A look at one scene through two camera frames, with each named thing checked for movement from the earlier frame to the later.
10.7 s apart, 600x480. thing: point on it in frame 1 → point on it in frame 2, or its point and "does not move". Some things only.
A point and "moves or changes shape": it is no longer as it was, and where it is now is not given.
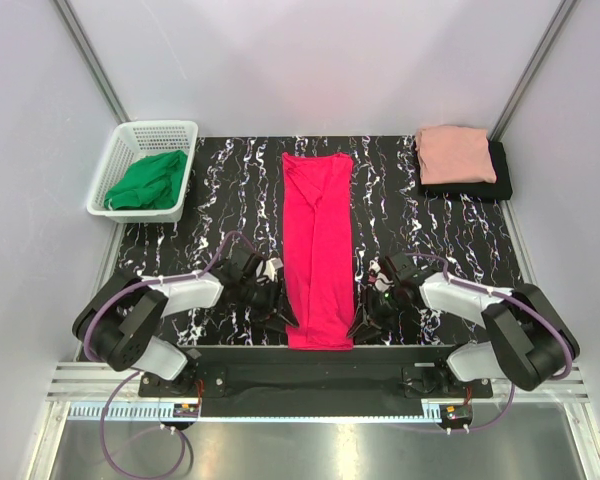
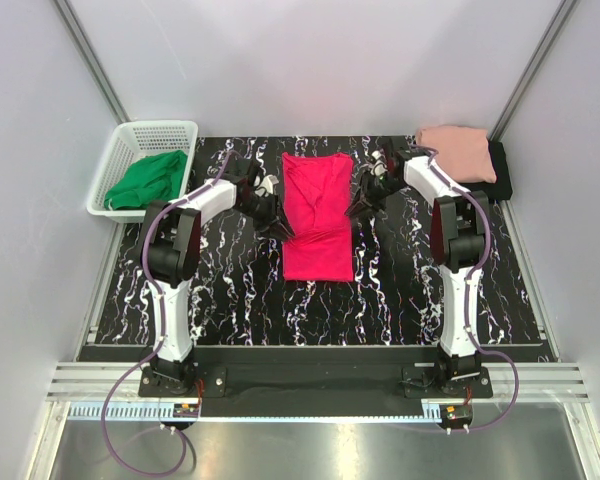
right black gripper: x=366 y=327 → x=367 y=204
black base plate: x=314 y=380 does not move
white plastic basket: x=143 y=173 does not move
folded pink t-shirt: x=454 y=155 does not move
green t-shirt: x=151 y=182 does not move
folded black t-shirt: x=499 y=190 does not move
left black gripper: x=273 y=306 → x=273 y=215
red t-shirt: x=318 y=248 moves or changes shape
